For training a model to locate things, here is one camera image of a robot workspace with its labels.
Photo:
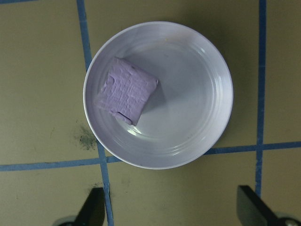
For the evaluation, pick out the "purple plate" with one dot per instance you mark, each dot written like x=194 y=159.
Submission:
x=188 y=94

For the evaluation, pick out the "purple foam block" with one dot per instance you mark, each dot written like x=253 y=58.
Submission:
x=127 y=91

